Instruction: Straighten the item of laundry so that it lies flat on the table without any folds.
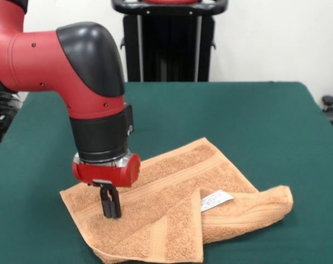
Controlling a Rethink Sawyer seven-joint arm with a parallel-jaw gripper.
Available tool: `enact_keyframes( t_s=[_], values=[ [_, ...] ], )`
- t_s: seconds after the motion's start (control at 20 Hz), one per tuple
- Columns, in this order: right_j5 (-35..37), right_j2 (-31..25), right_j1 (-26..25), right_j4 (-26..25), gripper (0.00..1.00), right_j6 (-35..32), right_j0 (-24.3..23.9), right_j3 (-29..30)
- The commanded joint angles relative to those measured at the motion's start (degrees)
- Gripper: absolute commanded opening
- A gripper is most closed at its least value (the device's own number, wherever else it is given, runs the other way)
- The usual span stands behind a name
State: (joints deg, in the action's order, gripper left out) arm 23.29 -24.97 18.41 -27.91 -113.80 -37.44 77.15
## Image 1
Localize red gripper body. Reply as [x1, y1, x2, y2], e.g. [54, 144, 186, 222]
[71, 153, 142, 188]

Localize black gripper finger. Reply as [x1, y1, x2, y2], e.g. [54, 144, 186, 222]
[110, 188, 123, 219]
[99, 186, 115, 219]

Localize tan terry towel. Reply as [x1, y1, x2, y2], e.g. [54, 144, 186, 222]
[59, 137, 294, 264]

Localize dark green tablecloth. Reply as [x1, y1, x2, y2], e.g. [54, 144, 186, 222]
[0, 81, 333, 264]

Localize black chair base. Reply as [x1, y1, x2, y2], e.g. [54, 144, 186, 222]
[321, 95, 333, 138]

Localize black cable bundle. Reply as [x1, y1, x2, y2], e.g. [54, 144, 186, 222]
[0, 92, 23, 144]

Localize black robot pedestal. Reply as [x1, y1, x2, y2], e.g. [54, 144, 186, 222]
[110, 0, 228, 83]

